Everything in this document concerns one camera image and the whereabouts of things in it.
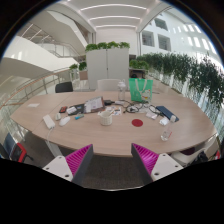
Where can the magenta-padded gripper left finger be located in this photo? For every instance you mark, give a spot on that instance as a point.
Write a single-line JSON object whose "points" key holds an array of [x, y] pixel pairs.
{"points": [[78, 160]]}

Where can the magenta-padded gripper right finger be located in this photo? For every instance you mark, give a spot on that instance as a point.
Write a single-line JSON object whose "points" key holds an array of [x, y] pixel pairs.
{"points": [[148, 160]]}

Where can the clear plastic water bottle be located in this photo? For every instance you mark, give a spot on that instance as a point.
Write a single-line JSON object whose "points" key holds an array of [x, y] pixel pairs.
{"points": [[166, 131]]}

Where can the white chair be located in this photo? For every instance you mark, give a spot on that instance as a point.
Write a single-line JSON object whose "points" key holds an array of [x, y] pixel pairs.
{"points": [[181, 158], [108, 84]]}

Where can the flat round red coaster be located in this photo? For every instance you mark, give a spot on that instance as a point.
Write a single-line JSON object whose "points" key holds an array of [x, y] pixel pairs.
{"points": [[137, 122]]}

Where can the white computer mouse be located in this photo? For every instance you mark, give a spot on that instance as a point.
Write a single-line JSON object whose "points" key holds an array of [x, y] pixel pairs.
{"points": [[64, 121]]}

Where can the white tissue pack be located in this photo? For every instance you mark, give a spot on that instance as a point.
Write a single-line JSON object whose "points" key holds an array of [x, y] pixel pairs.
{"points": [[164, 121]]}

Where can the white printed card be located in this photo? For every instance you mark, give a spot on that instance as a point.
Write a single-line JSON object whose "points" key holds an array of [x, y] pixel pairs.
{"points": [[151, 115]]}

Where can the white power strip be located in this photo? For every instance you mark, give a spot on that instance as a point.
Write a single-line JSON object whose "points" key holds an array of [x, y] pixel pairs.
{"points": [[49, 121]]}

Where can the small white charger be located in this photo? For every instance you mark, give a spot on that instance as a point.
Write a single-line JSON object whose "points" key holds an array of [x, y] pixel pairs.
{"points": [[57, 116]]}

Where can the white grid-pattern cup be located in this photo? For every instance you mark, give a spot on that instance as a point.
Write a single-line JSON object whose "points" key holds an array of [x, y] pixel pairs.
{"points": [[106, 119]]}

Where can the small white box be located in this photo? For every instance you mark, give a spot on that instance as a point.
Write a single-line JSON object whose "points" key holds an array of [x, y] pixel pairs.
{"points": [[71, 110]]}

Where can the dark blue keyboard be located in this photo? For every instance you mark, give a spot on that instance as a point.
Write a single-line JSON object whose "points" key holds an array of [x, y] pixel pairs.
{"points": [[166, 112]]}

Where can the black flat case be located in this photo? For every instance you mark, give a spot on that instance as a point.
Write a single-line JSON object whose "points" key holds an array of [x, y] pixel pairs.
{"points": [[80, 107]]}

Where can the red and black phone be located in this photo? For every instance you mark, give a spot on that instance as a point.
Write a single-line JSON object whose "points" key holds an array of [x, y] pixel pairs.
{"points": [[63, 109]]}

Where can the open printed booklet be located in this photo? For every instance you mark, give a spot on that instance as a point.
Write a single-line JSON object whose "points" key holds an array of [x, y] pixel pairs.
{"points": [[94, 104]]}

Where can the colourful sticker sheet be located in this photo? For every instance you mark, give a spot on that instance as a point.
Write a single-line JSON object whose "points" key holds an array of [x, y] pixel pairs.
{"points": [[115, 111]]}

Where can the red office chair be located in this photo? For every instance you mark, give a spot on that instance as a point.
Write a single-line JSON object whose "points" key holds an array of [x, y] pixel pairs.
{"points": [[16, 150]]}

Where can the black power adapter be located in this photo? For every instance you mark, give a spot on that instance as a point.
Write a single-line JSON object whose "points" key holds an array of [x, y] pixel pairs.
{"points": [[108, 102]]}

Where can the green tote bag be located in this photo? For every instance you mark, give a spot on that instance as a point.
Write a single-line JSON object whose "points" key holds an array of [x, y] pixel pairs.
{"points": [[141, 90]]}

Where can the white paper slip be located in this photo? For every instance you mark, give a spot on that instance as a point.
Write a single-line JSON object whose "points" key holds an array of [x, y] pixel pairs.
{"points": [[33, 105]]}

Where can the black chair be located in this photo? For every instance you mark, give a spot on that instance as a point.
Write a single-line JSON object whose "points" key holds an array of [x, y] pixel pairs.
{"points": [[64, 87]]}

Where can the tall clear drink bottle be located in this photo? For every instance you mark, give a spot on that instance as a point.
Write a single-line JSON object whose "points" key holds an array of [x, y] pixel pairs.
{"points": [[121, 90]]}

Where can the glass railing with wooden handrail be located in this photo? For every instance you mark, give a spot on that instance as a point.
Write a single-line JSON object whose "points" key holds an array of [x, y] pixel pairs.
{"points": [[33, 85]]}

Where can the planter box with plants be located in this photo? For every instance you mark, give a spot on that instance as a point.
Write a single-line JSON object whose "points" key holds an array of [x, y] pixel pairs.
{"points": [[80, 68]]}

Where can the row of green plants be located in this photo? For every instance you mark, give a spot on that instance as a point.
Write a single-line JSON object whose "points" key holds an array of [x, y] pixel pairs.
{"points": [[186, 71]]}

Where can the white cabinet topped with plants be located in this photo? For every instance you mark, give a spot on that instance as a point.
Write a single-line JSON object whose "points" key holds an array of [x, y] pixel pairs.
{"points": [[107, 65]]}

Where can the ceiling light strips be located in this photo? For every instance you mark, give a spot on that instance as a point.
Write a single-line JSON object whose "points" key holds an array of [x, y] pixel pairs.
{"points": [[113, 6]]}

